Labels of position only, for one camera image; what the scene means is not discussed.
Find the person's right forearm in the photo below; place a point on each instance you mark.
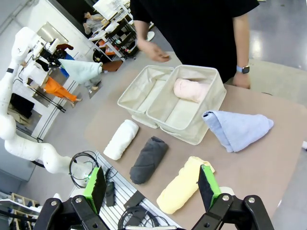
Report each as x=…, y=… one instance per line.
x=141, y=33

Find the person in black shirt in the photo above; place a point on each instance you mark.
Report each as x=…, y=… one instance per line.
x=192, y=36

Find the black shelving rack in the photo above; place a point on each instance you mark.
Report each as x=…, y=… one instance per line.
x=122, y=36

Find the cream fabric storage bin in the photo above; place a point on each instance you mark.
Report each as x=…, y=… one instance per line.
x=182, y=115
x=134, y=95

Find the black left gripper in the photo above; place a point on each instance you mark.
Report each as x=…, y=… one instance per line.
x=52, y=60

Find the seated person in grey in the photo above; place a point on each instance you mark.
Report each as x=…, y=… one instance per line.
x=92, y=22

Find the black metal bracket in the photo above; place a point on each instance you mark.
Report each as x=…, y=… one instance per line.
x=134, y=200

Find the figure in orange trousers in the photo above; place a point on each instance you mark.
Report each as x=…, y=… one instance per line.
x=56, y=89

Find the pink rolled towel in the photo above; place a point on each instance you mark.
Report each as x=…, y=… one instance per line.
x=189, y=91

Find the yellow towel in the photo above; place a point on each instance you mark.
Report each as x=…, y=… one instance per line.
x=180, y=189

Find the person's right hand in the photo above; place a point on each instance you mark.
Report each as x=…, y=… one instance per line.
x=152, y=52

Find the dark grey towel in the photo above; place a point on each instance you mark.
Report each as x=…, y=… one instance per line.
x=148, y=160

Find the black garment pile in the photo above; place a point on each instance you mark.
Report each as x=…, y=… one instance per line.
x=21, y=105

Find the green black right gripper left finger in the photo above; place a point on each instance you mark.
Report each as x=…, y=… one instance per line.
x=96, y=189

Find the blue triangle towel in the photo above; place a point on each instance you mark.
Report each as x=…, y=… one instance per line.
x=239, y=131

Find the small black controller box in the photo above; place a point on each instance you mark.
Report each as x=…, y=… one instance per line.
x=110, y=194

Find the aluminium rail base plate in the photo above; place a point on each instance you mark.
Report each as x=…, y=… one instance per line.
x=122, y=187

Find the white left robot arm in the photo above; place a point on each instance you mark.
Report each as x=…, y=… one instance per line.
x=21, y=146

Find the mint green towel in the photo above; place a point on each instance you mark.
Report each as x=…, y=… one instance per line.
x=81, y=69

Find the person's left hand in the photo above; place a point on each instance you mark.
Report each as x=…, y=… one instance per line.
x=242, y=80

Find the white towel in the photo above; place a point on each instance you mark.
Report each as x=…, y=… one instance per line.
x=122, y=140

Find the person white shirt grey trousers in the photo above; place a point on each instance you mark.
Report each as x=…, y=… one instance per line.
x=92, y=82

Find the person's left forearm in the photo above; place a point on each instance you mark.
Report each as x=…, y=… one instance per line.
x=241, y=45

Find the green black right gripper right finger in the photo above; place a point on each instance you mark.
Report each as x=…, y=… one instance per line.
x=208, y=187

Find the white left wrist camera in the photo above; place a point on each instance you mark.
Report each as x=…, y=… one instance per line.
x=53, y=45

